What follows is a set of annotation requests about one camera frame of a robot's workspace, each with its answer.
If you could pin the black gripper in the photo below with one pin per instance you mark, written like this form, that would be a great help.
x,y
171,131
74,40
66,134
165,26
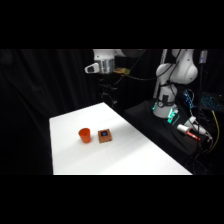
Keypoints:
x,y
107,88

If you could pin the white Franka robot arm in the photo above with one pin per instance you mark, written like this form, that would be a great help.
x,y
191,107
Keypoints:
x,y
166,75

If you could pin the brown block with blue mark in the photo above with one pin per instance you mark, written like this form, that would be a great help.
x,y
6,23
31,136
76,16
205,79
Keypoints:
x,y
104,136

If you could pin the orange plastic cup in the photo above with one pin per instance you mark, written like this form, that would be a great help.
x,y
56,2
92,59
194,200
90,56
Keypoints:
x,y
85,135

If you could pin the black robot stand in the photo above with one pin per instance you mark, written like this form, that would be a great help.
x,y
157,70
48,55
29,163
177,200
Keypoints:
x,y
156,128

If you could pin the black curtain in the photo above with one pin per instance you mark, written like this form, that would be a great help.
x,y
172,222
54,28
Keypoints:
x,y
43,90

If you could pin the white cylinder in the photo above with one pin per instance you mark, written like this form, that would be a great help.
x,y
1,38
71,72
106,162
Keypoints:
x,y
183,128

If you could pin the white plug adapter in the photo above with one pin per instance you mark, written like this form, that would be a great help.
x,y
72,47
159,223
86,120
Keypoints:
x,y
193,120

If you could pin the red marker pen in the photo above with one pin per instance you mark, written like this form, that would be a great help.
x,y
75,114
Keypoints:
x,y
192,135

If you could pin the grey vertical pole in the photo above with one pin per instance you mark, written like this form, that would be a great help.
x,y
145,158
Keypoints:
x,y
202,76

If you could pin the blue lit keyboard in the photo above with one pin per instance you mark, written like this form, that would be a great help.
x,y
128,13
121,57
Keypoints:
x,y
210,100

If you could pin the green lit base plate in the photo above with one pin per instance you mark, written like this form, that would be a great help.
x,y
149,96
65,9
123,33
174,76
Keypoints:
x,y
173,117

